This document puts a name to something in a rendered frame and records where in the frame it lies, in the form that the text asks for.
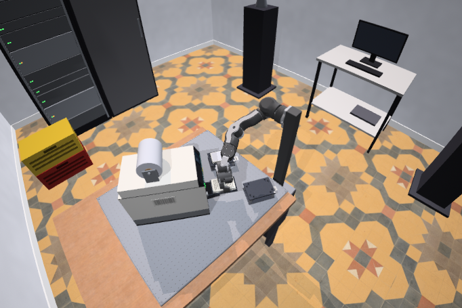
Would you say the white cylinder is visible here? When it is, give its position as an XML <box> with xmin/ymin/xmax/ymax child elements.
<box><xmin>135</xmin><ymin>138</ymin><xmax>163</xmax><ymax>179</ymax></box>

